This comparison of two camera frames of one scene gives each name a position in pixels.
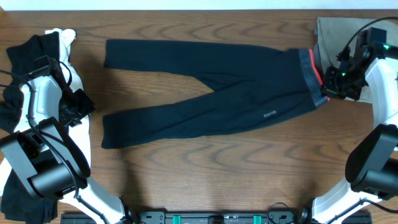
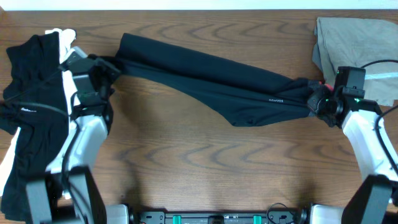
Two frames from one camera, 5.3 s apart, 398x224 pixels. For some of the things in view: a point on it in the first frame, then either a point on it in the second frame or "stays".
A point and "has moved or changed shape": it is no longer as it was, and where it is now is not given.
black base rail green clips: x=216 y=217 stays
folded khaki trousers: x=333 y=35 stays
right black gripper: x=329 y=85 -> x=313 y=102
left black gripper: x=87 y=107 -> x=103 y=66
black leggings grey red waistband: x=247 y=88 has moved or changed shape
